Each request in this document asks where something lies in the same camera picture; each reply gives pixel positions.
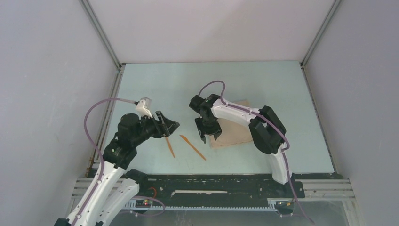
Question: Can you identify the left corner aluminium post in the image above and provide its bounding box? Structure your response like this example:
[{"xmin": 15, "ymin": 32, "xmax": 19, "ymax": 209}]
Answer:
[{"xmin": 79, "ymin": 0, "xmax": 122, "ymax": 70}]

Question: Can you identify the orange plastic knife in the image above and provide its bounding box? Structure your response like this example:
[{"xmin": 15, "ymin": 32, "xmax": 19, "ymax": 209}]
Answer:
[{"xmin": 180, "ymin": 135, "xmax": 207, "ymax": 161}]

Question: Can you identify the orange plastic fork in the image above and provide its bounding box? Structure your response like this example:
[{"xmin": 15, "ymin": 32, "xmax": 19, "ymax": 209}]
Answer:
[{"xmin": 165, "ymin": 137, "xmax": 176, "ymax": 158}]

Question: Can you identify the corner aluminium post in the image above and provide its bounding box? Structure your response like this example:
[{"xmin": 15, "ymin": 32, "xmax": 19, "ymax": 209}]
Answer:
[
  {"xmin": 79, "ymin": 0, "xmax": 122, "ymax": 70},
  {"xmin": 300, "ymin": 0, "xmax": 342, "ymax": 69}
]

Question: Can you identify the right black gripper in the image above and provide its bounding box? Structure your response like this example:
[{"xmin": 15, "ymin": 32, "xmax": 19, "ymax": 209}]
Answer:
[{"xmin": 195, "ymin": 115, "xmax": 223, "ymax": 142}]

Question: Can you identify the aluminium frame rail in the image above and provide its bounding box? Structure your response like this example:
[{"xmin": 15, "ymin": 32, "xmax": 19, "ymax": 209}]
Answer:
[{"xmin": 72, "ymin": 178, "xmax": 356, "ymax": 201}]

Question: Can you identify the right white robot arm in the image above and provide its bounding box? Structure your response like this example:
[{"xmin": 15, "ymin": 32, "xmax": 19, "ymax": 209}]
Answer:
[{"xmin": 189, "ymin": 94, "xmax": 293, "ymax": 197}]

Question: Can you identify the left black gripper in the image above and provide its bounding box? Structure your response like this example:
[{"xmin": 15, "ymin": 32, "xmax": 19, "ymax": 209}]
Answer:
[{"xmin": 132, "ymin": 111, "xmax": 179, "ymax": 146}]

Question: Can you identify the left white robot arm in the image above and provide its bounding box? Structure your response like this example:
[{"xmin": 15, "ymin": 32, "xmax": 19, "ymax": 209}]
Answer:
[{"xmin": 55, "ymin": 111, "xmax": 180, "ymax": 226}]

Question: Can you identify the white cable duct strip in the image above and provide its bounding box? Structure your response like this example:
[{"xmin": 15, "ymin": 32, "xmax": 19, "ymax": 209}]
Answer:
[{"xmin": 124, "ymin": 199, "xmax": 278, "ymax": 211}]

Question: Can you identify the right corner aluminium post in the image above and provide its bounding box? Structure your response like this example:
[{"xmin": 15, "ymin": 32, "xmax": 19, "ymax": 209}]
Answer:
[{"xmin": 300, "ymin": 0, "xmax": 342, "ymax": 69}]

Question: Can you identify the beige cloth napkin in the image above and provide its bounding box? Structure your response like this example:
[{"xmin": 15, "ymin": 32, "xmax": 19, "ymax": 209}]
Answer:
[{"xmin": 208, "ymin": 99, "xmax": 255, "ymax": 148}]

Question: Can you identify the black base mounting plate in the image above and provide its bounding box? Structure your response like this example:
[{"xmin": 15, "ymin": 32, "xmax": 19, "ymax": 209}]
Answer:
[{"xmin": 123, "ymin": 173, "xmax": 305, "ymax": 209}]

